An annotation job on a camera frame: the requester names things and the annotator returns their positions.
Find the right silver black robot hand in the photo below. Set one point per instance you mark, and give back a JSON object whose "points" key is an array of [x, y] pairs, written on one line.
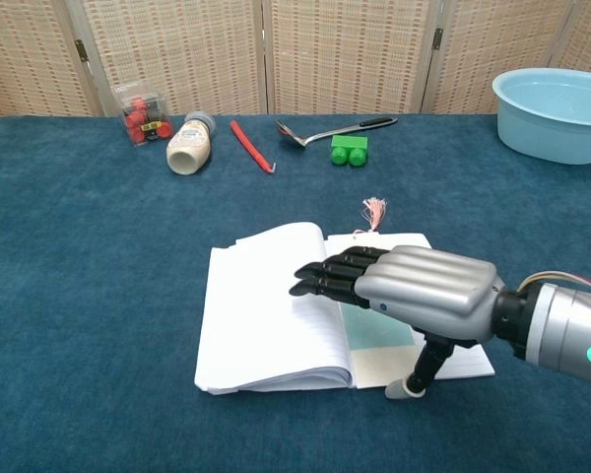
{"points": [[433, 295]]}

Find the teal white bookmark pink tassel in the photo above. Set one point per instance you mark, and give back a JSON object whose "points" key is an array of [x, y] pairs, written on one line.
{"points": [[374, 335]]}

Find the yellow and white notebook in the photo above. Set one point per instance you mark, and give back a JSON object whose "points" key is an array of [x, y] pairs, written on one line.
{"points": [[256, 325]]}

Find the green toy building brick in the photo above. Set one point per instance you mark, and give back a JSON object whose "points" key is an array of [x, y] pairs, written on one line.
{"points": [[349, 145]]}

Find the light blue plastic basin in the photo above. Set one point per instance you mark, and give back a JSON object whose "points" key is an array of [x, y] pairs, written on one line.
{"points": [[546, 133]]}

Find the red pen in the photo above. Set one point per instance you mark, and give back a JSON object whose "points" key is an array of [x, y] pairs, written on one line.
{"points": [[248, 146]]}

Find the cream sauce squeeze bottle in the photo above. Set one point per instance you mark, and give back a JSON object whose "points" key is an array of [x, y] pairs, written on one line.
{"points": [[189, 145]]}

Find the dark blue table cloth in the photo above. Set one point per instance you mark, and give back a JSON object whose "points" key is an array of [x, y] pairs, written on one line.
{"points": [[103, 295]]}

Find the clear box of red pieces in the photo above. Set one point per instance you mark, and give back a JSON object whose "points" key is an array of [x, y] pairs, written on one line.
{"points": [[138, 120]]}

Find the woven folding screen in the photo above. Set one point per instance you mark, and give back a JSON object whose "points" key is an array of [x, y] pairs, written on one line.
{"points": [[177, 49]]}

